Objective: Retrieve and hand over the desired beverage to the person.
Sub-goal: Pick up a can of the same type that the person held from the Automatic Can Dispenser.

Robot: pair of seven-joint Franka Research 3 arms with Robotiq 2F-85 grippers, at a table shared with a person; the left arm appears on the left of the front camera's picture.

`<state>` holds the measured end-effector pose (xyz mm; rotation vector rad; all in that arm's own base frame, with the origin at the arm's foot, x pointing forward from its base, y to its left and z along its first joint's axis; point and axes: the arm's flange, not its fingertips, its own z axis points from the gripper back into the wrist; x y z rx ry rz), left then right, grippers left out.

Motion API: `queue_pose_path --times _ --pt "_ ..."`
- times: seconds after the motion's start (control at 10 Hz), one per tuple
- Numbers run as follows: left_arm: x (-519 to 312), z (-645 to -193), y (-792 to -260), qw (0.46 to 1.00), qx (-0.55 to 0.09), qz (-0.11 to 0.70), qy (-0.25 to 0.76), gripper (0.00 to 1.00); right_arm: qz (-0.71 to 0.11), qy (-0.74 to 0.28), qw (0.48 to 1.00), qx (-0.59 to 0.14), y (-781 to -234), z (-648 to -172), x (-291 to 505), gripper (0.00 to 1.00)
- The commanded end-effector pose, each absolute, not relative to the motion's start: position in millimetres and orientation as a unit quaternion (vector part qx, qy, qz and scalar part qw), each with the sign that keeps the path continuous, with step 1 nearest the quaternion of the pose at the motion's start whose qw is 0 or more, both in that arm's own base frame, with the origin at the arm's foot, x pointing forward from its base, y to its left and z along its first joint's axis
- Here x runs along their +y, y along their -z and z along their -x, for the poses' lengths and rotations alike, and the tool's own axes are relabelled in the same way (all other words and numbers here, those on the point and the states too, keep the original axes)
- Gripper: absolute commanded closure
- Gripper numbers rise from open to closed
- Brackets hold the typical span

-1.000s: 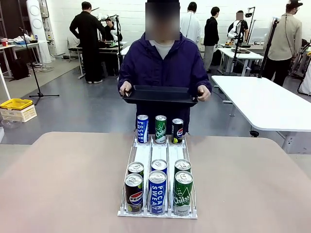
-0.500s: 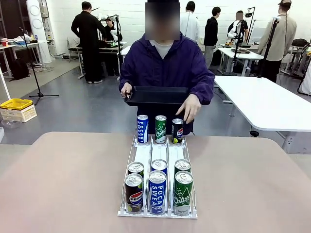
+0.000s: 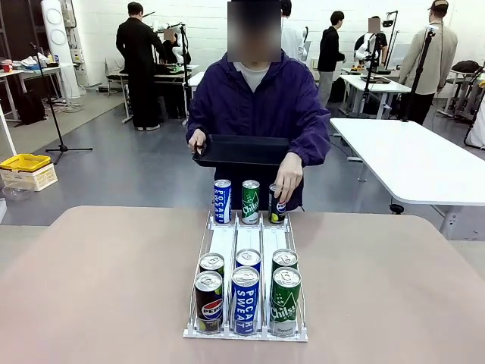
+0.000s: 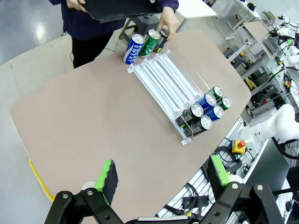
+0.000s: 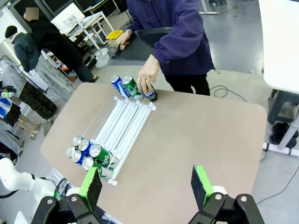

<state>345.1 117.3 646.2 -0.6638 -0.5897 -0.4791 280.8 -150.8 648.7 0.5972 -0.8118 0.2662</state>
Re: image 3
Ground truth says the white cluttered side table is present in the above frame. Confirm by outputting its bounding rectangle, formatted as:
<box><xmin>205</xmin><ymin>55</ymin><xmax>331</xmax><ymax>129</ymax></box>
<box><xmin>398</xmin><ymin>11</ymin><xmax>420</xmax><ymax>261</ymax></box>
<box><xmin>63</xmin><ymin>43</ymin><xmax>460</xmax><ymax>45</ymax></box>
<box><xmin>0</xmin><ymin>62</ymin><xmax>75</xmax><ymax>122</ymax></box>

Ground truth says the black camera tripod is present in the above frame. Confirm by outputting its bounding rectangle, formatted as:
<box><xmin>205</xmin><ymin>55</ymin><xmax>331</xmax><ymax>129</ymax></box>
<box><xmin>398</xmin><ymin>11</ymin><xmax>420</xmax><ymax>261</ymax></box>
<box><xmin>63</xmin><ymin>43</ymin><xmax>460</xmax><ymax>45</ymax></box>
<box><xmin>401</xmin><ymin>26</ymin><xmax>437</xmax><ymax>123</ymax></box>

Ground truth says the black plastic tray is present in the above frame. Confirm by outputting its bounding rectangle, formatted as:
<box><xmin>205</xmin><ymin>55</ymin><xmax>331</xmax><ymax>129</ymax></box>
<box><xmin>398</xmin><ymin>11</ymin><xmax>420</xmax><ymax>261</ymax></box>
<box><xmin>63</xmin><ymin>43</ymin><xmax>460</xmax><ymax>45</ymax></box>
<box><xmin>191</xmin><ymin>133</ymin><xmax>293</xmax><ymax>168</ymax></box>

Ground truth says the person's left hand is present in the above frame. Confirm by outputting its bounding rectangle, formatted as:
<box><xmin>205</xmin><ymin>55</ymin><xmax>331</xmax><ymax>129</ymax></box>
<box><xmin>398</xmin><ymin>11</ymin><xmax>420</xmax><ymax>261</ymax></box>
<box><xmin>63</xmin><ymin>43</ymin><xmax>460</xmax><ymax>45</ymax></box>
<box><xmin>273</xmin><ymin>152</ymin><xmax>305</xmax><ymax>202</ymax></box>

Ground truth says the clear plastic bowl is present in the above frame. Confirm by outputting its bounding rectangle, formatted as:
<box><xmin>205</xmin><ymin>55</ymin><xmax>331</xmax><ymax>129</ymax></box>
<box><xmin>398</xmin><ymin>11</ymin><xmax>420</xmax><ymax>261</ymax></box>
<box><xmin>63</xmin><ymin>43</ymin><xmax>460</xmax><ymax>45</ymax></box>
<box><xmin>2</xmin><ymin>184</ymin><xmax>35</xmax><ymax>202</ymax></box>

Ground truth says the black Pepsi can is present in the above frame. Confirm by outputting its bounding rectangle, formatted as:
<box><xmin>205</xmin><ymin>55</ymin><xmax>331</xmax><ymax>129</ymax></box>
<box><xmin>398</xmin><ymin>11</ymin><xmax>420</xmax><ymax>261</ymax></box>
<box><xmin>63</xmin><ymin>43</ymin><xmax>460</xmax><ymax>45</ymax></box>
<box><xmin>268</xmin><ymin>184</ymin><xmax>288</xmax><ymax>224</ymax></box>
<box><xmin>199</xmin><ymin>253</ymin><xmax>226</xmax><ymax>276</ymax></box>
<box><xmin>193</xmin><ymin>270</ymin><xmax>224</xmax><ymax>334</ymax></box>

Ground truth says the white tower air conditioner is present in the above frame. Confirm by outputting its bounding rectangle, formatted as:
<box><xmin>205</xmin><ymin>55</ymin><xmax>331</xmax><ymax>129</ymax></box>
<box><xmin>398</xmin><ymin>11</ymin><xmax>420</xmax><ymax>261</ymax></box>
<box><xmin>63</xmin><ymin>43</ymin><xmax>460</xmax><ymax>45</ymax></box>
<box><xmin>40</xmin><ymin>0</ymin><xmax>81</xmax><ymax>99</ymax></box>

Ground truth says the blue Pocari Sweat can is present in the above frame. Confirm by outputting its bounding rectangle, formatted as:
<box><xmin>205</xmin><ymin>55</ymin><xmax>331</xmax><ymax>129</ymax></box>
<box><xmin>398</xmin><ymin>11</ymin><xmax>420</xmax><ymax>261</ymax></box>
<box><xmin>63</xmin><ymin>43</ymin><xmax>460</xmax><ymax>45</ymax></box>
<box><xmin>235</xmin><ymin>248</ymin><xmax>262</xmax><ymax>272</ymax></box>
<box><xmin>230</xmin><ymin>265</ymin><xmax>261</xmax><ymax>337</ymax></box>
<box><xmin>213</xmin><ymin>179</ymin><xmax>233</xmax><ymax>224</ymax></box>

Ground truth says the person in black hoodie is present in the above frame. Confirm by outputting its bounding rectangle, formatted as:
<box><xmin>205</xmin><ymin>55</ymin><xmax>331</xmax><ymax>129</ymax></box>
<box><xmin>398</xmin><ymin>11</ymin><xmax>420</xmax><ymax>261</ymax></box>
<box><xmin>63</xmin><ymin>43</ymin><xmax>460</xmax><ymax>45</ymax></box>
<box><xmin>317</xmin><ymin>10</ymin><xmax>346</xmax><ymax>108</ymax></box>

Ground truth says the seated person in black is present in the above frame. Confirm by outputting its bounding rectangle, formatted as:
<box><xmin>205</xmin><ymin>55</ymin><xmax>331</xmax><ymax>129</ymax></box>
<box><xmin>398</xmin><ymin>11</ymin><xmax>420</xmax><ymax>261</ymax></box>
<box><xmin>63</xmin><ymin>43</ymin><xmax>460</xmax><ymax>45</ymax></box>
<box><xmin>161</xmin><ymin>30</ymin><xmax>192</xmax><ymax>66</ymax></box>

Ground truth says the black tripod microphone stand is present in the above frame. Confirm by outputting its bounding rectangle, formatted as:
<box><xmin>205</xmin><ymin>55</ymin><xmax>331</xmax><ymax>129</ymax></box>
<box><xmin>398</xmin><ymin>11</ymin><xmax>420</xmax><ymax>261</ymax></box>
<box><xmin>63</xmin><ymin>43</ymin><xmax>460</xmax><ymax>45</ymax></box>
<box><xmin>30</xmin><ymin>42</ymin><xmax>94</xmax><ymax>165</ymax></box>

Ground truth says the person in white coat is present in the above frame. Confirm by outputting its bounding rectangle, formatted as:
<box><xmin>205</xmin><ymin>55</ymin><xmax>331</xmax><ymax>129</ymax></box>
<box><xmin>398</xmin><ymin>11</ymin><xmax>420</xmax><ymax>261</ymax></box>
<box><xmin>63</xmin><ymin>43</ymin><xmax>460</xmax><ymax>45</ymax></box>
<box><xmin>280</xmin><ymin>0</ymin><xmax>307</xmax><ymax>61</ymax></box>

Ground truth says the man in black clothes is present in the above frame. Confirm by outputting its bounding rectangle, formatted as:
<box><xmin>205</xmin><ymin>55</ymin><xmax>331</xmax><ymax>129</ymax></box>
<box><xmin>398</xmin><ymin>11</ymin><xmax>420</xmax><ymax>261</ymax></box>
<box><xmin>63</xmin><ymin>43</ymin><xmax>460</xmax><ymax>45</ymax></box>
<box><xmin>115</xmin><ymin>2</ymin><xmax>167</xmax><ymax>132</ymax></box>

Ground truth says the white workbench table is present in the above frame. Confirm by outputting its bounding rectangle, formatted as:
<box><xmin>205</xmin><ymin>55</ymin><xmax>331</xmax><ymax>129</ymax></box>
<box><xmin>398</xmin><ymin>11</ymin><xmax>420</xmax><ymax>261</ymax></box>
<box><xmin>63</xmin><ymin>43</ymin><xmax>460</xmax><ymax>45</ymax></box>
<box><xmin>339</xmin><ymin>74</ymin><xmax>412</xmax><ymax>118</ymax></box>

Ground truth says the white can dispenser rack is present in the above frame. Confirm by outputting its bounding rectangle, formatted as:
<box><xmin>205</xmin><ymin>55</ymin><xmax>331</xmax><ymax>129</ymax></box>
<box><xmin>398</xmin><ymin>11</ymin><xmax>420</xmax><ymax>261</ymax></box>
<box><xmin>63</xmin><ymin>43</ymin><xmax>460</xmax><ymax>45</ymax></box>
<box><xmin>183</xmin><ymin>210</ymin><xmax>308</xmax><ymax>344</ymax></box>

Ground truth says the person in purple jacket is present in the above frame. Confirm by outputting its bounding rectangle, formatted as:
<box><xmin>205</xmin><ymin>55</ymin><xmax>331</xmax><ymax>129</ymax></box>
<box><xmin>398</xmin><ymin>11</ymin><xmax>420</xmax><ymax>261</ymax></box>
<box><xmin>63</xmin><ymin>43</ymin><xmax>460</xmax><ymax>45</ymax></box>
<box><xmin>185</xmin><ymin>0</ymin><xmax>333</xmax><ymax>212</ymax></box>

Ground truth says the yellow plastic crate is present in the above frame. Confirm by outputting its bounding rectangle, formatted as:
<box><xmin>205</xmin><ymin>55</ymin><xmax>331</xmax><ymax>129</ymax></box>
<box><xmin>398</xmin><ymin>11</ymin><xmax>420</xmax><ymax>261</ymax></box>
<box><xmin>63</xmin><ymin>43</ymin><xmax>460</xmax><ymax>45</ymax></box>
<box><xmin>0</xmin><ymin>153</ymin><xmax>52</xmax><ymax>172</ymax></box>

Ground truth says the green Chilsung cider can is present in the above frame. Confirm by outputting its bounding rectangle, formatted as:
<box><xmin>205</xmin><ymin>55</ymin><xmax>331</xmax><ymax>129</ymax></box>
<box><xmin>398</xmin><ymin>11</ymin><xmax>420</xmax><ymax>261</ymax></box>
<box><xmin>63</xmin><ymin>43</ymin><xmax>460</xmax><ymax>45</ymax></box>
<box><xmin>271</xmin><ymin>248</ymin><xmax>299</xmax><ymax>272</ymax></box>
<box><xmin>269</xmin><ymin>266</ymin><xmax>302</xmax><ymax>337</ymax></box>
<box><xmin>241</xmin><ymin>179</ymin><xmax>261</xmax><ymax>225</ymax></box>

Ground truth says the person's left forearm purple sleeve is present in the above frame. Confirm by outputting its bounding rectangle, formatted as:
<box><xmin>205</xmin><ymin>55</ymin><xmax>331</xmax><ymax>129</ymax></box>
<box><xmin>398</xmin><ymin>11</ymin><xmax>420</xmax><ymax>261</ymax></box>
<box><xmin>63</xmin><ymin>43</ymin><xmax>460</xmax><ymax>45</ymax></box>
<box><xmin>287</xmin><ymin>124</ymin><xmax>333</xmax><ymax>168</ymax></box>

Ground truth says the person beside white robot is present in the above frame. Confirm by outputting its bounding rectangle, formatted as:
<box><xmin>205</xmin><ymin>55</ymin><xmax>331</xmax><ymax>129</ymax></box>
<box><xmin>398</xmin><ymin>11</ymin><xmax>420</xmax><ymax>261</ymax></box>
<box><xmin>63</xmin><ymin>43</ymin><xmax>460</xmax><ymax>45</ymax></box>
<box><xmin>354</xmin><ymin>15</ymin><xmax>388</xmax><ymax>72</ymax></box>

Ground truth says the person's right hand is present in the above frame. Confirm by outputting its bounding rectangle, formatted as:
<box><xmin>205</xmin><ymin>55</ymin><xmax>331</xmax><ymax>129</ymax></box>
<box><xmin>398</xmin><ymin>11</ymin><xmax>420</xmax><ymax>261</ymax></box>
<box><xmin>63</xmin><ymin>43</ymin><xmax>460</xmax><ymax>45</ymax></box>
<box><xmin>188</xmin><ymin>128</ymin><xmax>208</xmax><ymax>155</ymax></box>

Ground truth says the large white table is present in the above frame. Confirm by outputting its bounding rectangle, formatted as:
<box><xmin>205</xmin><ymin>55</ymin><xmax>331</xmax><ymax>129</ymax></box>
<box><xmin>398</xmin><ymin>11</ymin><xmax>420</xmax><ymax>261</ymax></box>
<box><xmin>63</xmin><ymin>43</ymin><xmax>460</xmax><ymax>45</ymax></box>
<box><xmin>328</xmin><ymin>117</ymin><xmax>485</xmax><ymax>240</ymax></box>

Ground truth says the man in beige jacket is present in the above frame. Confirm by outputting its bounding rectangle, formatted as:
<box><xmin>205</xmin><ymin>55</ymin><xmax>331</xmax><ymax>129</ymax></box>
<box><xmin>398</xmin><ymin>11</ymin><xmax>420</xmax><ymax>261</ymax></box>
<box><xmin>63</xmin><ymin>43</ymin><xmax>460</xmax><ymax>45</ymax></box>
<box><xmin>398</xmin><ymin>0</ymin><xmax>458</xmax><ymax>126</ymax></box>

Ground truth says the person's right forearm purple sleeve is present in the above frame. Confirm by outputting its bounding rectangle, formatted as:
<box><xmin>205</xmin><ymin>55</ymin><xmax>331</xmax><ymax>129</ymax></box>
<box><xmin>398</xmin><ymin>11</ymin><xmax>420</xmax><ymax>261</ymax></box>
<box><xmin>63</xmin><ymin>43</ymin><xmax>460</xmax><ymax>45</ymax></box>
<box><xmin>185</xmin><ymin>111</ymin><xmax>212</xmax><ymax>140</ymax></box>

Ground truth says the white plastic crate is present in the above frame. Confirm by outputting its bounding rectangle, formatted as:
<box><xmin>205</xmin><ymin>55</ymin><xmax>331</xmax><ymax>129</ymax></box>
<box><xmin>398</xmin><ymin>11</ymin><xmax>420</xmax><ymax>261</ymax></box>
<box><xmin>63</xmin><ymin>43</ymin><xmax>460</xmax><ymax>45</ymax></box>
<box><xmin>0</xmin><ymin>163</ymin><xmax>59</xmax><ymax>193</ymax></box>

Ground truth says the black backpack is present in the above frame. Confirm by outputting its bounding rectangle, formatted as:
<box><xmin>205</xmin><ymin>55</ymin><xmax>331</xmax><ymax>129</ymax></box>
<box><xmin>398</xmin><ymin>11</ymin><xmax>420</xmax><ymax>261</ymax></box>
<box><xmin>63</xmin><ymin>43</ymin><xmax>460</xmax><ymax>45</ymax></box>
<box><xmin>17</xmin><ymin>90</ymin><xmax>47</xmax><ymax>125</ymax></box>

